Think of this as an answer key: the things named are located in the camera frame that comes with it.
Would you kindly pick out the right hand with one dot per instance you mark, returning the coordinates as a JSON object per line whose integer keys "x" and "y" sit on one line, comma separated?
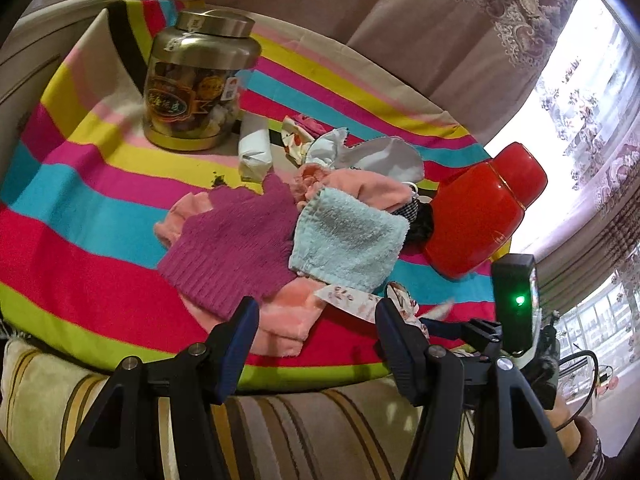
{"x": 579, "y": 440}

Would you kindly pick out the black white checkered cloth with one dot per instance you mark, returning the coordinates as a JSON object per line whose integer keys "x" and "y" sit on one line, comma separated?
{"x": 409, "y": 211}

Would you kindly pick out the red plastic canister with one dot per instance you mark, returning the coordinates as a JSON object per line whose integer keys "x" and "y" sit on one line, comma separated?
{"x": 477, "y": 212}

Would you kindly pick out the light blue towel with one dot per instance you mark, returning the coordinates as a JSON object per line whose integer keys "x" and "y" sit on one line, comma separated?
{"x": 339, "y": 240}

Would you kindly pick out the beige striped sofa cushion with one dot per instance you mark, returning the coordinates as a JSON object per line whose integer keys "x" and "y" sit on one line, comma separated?
{"x": 362, "y": 431}

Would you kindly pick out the white tissue pack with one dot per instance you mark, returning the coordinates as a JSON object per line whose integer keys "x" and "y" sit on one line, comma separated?
{"x": 254, "y": 148}

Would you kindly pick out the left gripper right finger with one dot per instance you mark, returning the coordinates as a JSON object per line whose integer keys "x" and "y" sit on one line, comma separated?
{"x": 512, "y": 435}

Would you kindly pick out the floral patterned small cloth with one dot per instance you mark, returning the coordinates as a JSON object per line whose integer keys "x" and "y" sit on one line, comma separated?
{"x": 297, "y": 134}

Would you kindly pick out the glass jar with gold lid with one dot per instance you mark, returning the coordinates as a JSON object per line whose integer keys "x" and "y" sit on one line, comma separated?
{"x": 198, "y": 69}

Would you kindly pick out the magenta knitted cloth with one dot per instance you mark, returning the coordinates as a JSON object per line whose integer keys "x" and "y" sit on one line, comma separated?
{"x": 238, "y": 248}

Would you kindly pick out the black tracker with green light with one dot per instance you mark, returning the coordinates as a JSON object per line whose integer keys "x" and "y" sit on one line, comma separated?
{"x": 515, "y": 285}

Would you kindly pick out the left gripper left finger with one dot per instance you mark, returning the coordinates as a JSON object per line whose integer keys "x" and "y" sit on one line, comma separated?
{"x": 120, "y": 436}

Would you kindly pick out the grey white cloth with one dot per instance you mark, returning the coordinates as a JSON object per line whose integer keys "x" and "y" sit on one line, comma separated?
{"x": 387, "y": 155}

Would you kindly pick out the black fluffy pompom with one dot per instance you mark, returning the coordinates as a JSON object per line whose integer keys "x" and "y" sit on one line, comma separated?
{"x": 422, "y": 229}

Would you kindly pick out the pink fluffy cloth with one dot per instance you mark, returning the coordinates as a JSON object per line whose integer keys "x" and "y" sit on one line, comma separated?
{"x": 287, "y": 316}

